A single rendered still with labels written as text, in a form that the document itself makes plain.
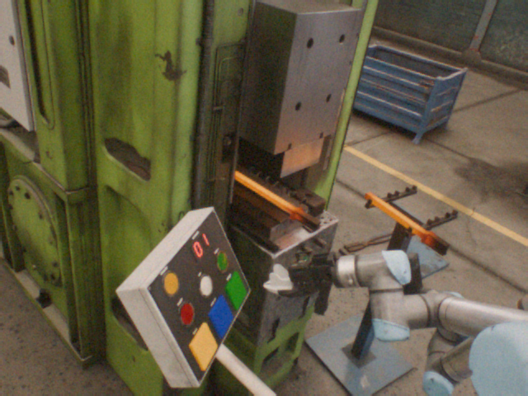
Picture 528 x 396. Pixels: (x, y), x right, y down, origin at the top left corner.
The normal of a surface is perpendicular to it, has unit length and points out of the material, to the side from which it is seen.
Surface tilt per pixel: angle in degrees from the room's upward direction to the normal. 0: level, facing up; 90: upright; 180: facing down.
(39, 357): 0
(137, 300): 90
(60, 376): 0
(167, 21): 89
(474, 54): 90
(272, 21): 90
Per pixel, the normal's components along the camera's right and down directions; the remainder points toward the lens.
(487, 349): -0.95, -0.11
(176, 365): -0.33, 0.46
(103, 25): 0.62, 0.47
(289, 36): -0.69, 0.29
